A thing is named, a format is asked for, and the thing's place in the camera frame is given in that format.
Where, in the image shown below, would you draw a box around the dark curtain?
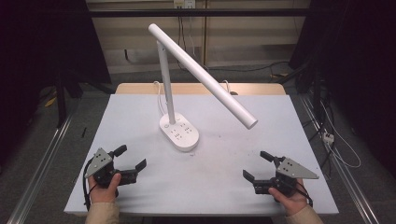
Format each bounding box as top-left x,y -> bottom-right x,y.
288,0 -> 396,178
0,0 -> 112,162

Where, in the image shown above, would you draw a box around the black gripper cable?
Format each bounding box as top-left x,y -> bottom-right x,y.
279,178 -> 314,208
81,158 -> 98,212

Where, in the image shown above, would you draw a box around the white wall socket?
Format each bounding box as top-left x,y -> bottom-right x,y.
173,0 -> 197,9

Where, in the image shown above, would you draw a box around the person's left hand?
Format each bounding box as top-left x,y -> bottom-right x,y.
87,173 -> 122,205

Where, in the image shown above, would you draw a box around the white floor cable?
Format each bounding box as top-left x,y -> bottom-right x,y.
319,100 -> 362,170

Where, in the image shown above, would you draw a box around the white power strip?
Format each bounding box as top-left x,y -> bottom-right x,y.
322,130 -> 335,146

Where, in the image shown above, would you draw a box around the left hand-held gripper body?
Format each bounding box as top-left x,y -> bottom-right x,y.
84,147 -> 138,189

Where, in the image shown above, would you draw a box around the black hanging wall cables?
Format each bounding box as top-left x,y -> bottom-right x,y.
177,16 -> 198,64

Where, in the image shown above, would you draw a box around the black metal stand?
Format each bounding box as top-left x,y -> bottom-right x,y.
52,69 -> 110,129

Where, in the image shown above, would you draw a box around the person's right hand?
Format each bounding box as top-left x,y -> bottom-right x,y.
267,178 -> 309,217

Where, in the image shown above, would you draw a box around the white desk lamp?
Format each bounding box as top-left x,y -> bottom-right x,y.
148,22 -> 259,153

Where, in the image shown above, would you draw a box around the white lamp cable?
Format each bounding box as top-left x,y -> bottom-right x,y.
152,80 -> 167,117

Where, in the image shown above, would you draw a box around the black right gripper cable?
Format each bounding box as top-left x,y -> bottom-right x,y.
279,178 -> 314,208

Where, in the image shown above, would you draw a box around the black floor cable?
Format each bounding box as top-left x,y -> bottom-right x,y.
177,60 -> 292,74

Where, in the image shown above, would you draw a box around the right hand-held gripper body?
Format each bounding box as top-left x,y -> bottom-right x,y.
252,157 -> 320,198

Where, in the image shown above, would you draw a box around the aluminium floor rail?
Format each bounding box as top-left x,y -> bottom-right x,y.
300,94 -> 381,224
6,108 -> 78,224

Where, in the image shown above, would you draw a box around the yellow floor marker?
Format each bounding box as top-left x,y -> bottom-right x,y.
44,90 -> 59,108

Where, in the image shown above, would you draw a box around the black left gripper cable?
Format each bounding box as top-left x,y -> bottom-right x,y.
81,158 -> 98,212

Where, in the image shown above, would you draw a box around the bundle of black cables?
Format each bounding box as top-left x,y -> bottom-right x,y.
300,71 -> 337,171

